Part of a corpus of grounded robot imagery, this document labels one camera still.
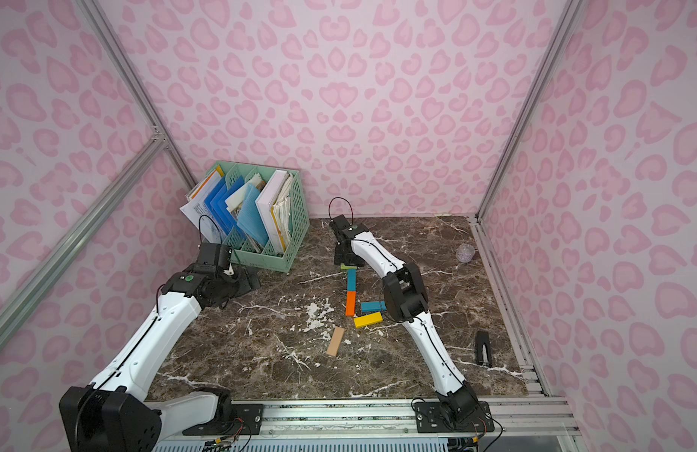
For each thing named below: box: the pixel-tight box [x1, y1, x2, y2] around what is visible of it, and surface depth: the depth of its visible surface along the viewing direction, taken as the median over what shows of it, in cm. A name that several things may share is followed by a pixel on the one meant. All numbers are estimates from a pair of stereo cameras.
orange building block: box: [344, 290, 357, 318], surface depth 95 cm
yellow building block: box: [353, 311, 384, 329], surface depth 92 cm
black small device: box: [475, 330, 492, 369], surface depth 84 cm
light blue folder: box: [236, 182, 269, 248], surface depth 93 cm
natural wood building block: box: [326, 325, 346, 357], surface depth 88 cm
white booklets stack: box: [255, 169, 294, 255], surface depth 95 cm
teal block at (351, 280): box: [346, 268, 357, 292], surface depth 102 cm
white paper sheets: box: [178, 169, 224, 245], surface depth 97 cm
